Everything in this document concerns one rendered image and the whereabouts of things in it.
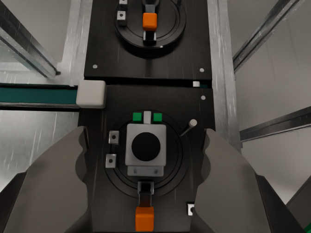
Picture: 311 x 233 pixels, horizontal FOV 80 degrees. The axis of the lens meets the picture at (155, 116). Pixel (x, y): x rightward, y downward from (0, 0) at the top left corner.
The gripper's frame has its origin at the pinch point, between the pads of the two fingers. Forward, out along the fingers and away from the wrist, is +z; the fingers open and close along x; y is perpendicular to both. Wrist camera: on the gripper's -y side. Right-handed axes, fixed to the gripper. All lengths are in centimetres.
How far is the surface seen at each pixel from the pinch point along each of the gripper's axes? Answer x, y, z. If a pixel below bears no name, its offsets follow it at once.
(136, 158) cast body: -1.1, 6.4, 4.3
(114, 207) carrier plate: -4.9, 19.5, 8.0
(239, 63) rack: 20.2, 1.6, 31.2
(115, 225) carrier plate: -4.5, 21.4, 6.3
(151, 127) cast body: 0.4, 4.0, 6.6
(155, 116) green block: 1.0, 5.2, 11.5
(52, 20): -26, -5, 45
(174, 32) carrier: 4.5, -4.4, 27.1
